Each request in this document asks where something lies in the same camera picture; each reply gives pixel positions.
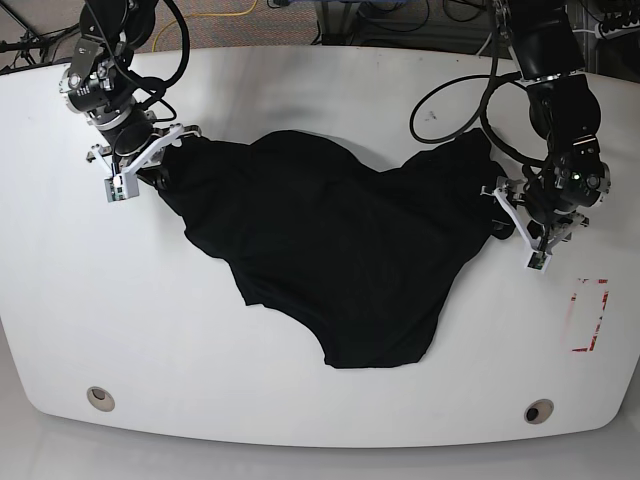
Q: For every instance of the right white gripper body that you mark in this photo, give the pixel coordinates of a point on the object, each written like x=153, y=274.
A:
x=128, y=134

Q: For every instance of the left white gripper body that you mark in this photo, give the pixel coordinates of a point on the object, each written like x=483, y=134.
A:
x=541, y=228

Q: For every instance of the black T-shirt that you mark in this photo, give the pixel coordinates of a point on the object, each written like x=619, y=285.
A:
x=363, y=259

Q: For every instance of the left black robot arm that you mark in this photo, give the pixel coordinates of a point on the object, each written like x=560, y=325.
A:
x=563, y=111

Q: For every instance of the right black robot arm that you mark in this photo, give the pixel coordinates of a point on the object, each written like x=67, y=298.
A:
x=127, y=109

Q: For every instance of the red tape rectangle marker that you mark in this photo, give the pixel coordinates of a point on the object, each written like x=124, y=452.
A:
x=587, y=307

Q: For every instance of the black tripod stand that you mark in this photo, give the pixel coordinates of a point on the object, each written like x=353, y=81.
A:
x=33, y=48

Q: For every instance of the white power strip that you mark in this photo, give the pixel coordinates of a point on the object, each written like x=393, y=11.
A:
x=616, y=25

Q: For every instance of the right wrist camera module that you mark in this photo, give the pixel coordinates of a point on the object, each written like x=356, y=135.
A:
x=121, y=187

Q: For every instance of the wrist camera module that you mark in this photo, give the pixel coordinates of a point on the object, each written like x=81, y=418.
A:
x=538, y=261
x=121, y=187

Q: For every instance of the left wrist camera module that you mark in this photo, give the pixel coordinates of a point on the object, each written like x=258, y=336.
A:
x=538, y=261

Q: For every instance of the right table cable grommet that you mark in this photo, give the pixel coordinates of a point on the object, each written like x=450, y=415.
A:
x=539, y=411

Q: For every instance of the table cable grommet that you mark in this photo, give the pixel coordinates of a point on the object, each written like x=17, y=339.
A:
x=100, y=399
x=539, y=411

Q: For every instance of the left table cable grommet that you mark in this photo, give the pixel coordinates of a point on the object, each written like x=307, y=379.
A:
x=100, y=399

